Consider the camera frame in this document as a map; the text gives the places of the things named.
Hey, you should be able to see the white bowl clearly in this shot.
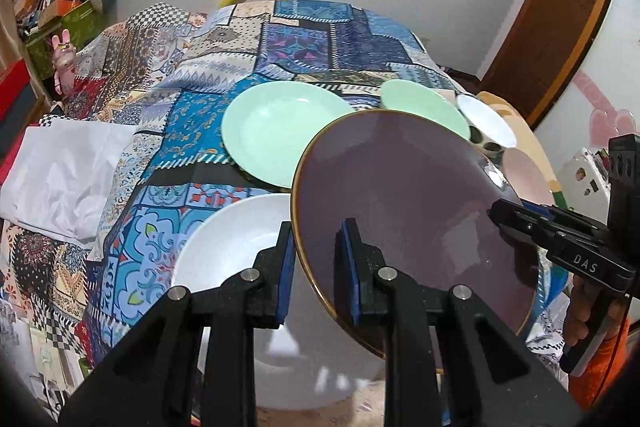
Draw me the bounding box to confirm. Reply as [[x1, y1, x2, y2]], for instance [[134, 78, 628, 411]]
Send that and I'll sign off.
[[456, 93, 518, 155]]

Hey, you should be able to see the purple plate with gold rim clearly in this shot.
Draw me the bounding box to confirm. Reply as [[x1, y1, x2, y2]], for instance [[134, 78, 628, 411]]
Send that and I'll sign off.
[[291, 109, 538, 357]]

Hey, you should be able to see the white plate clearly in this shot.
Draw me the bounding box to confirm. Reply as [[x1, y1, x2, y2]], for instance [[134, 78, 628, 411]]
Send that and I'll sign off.
[[172, 194, 384, 411]]

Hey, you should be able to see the mint green bowl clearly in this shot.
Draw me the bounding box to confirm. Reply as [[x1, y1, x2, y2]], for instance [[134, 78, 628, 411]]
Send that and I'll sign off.
[[380, 79, 471, 140]]

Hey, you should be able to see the large mint green plate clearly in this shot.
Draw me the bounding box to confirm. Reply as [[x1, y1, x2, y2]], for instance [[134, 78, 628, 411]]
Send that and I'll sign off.
[[221, 81, 354, 188]]

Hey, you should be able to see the orange sleeve forearm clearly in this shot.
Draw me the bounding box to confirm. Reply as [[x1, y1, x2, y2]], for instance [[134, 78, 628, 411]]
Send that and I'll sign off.
[[568, 320, 629, 411]]

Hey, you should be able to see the right hand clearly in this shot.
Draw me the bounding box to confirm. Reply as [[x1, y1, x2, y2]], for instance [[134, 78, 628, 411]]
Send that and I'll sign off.
[[562, 273, 632, 348]]

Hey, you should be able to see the pink small plate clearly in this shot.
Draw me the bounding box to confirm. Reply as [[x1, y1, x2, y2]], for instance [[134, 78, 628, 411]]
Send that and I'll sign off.
[[500, 148, 554, 205]]

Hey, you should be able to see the white folded cloth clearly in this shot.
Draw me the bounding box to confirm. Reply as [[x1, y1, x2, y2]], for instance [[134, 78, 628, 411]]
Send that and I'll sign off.
[[1, 118, 136, 248]]

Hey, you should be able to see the brown wooden door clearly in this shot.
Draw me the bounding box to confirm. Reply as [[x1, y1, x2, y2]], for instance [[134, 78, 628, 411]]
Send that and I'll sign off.
[[480, 0, 611, 127]]

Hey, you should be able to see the patchwork patterned tablecloth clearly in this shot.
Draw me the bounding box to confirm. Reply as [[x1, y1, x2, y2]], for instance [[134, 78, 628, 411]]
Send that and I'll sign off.
[[1, 1, 463, 392]]

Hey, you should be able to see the red box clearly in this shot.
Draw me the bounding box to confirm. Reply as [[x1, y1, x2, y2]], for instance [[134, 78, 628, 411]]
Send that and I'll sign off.
[[0, 58, 30, 120]]

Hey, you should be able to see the pink rabbit toy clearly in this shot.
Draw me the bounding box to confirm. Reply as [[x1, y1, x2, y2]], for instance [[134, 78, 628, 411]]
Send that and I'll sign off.
[[51, 29, 76, 98]]

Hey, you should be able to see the green cardboard box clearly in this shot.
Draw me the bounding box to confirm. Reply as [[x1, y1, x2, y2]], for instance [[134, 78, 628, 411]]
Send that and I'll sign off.
[[22, 0, 109, 80]]

